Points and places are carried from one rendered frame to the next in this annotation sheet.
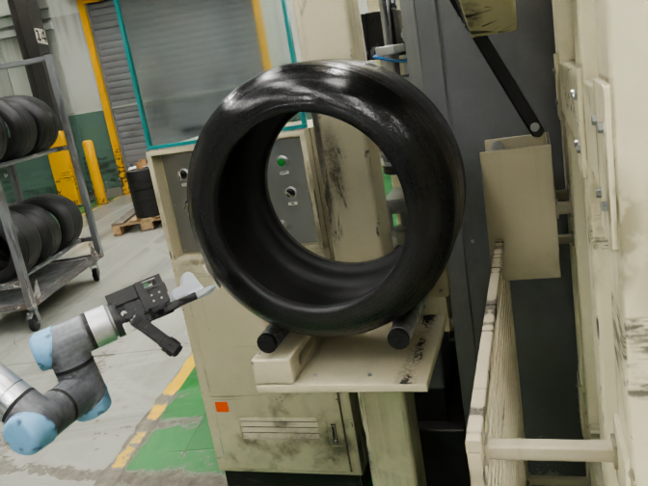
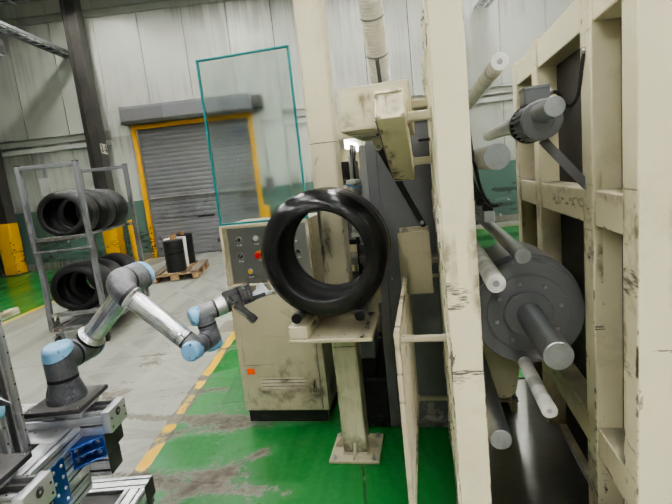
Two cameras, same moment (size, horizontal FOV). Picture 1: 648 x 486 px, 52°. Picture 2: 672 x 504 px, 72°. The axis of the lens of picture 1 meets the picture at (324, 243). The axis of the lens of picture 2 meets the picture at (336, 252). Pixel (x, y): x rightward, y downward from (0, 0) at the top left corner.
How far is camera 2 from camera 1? 71 cm
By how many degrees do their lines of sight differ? 9
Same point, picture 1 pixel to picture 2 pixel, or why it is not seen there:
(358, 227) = (337, 267)
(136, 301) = (237, 295)
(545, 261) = (426, 285)
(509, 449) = (409, 338)
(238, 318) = (264, 319)
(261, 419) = (273, 378)
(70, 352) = (207, 317)
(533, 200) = (421, 255)
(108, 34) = (150, 150)
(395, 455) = (351, 388)
